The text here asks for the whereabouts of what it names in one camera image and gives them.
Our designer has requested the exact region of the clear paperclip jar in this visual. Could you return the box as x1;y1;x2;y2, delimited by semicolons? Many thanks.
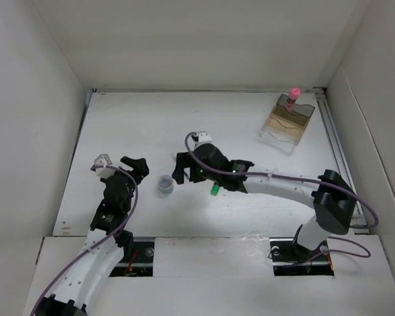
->
157;174;174;195

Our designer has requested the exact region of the pink capped marker tube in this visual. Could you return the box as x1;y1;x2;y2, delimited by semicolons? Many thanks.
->
286;88;301;113

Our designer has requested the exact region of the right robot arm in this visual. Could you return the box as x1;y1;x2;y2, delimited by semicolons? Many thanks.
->
172;142;356;259

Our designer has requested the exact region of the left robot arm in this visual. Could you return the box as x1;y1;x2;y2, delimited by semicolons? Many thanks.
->
31;154;149;315

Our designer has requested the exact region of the green cap black highlighter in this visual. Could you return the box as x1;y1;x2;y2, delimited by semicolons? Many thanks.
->
211;184;220;196

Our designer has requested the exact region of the tiered clear desk organizer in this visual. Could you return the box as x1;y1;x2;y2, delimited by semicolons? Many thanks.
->
259;94;315;154

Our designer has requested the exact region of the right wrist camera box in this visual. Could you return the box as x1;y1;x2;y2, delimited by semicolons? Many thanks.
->
192;131;212;144

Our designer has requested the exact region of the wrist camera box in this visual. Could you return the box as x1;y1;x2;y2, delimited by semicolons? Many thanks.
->
93;153;113;178
192;131;212;144

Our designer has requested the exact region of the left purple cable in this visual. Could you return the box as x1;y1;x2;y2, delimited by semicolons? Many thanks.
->
29;164;140;316

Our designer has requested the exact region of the purple cable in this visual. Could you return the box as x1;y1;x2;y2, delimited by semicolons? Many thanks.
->
184;131;380;268
29;164;140;316

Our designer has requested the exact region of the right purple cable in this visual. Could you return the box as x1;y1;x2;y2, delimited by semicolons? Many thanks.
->
184;131;380;268

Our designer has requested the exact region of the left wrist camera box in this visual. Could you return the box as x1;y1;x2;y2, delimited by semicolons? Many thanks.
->
93;153;113;178

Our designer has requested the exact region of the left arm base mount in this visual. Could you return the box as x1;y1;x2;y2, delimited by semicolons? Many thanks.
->
110;239;155;277

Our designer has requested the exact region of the aluminium rail right side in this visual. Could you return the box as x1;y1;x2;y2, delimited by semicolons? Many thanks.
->
313;87;365;218

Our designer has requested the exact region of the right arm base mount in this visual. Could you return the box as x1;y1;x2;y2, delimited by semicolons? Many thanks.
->
268;238;334;277

